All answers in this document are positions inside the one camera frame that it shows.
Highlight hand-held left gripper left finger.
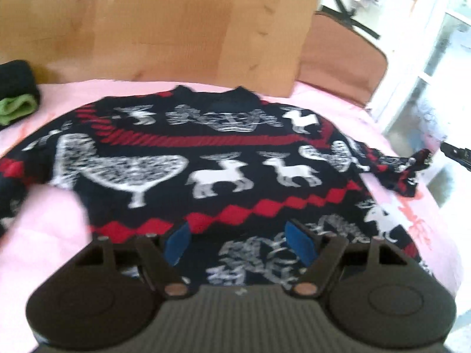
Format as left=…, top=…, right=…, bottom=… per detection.
left=78, top=222, right=192, bottom=299

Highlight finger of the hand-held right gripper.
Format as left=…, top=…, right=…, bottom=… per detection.
left=439, top=142, right=471, bottom=172

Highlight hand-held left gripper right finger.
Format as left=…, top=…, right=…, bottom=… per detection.
left=284, top=220, right=406, bottom=299

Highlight black reindeer pattern sweater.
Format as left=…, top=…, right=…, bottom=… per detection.
left=0, top=85, right=432, bottom=288

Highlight white framed glass door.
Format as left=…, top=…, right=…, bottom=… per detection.
left=364, top=0, right=471, bottom=177

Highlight pink printed bed sheet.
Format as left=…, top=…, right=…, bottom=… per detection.
left=0, top=79, right=463, bottom=353

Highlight black and green folded cloth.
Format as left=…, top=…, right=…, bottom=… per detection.
left=0, top=60, right=42, bottom=131

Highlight wooden panel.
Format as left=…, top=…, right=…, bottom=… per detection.
left=0, top=0, right=325, bottom=97

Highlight black crossed straps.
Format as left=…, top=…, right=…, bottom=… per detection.
left=319, top=0, right=382, bottom=39

